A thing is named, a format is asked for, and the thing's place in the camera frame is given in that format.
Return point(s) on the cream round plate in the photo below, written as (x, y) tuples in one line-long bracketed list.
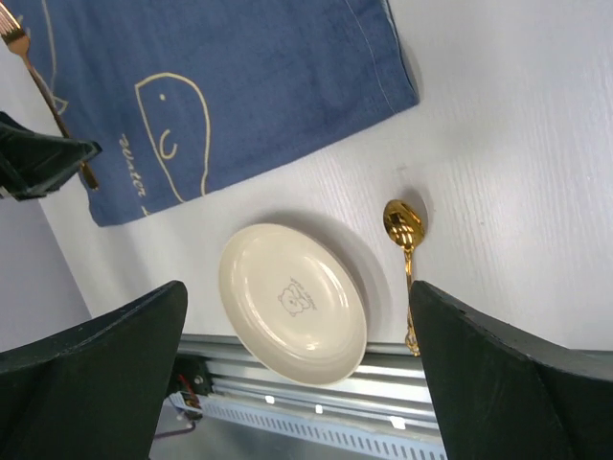
[(292, 303)]

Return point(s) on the rose gold fork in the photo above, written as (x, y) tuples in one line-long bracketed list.
[(18, 42)]

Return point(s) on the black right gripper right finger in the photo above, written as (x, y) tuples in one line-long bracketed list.
[(502, 393)]

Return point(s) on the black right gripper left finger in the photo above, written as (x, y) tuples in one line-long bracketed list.
[(94, 391)]

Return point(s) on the gold spoon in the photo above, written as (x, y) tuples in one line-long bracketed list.
[(405, 228)]

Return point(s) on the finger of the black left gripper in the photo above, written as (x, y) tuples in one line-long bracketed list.
[(34, 165)]

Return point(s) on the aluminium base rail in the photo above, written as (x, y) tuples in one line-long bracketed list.
[(389, 381)]

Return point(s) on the perforated cable duct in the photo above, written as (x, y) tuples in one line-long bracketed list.
[(323, 430)]

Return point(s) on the blue cloth placemat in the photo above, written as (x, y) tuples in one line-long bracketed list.
[(186, 98)]

